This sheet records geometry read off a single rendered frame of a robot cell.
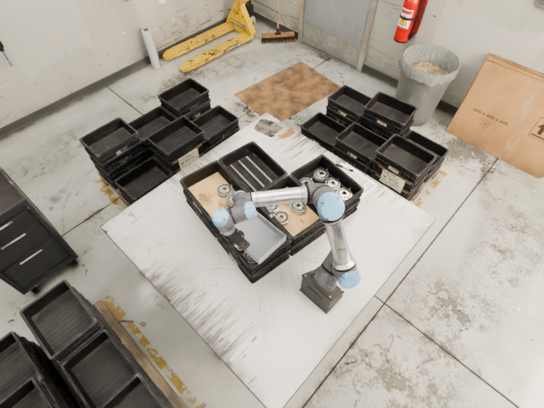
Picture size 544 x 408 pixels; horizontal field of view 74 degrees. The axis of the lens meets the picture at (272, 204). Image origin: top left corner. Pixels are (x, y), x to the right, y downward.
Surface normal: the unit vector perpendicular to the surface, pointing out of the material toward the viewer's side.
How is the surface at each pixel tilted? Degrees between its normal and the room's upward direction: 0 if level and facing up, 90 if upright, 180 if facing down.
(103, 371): 0
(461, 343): 0
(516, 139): 75
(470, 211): 0
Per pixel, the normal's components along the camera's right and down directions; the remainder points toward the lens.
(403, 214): 0.00, -0.59
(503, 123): -0.66, 0.43
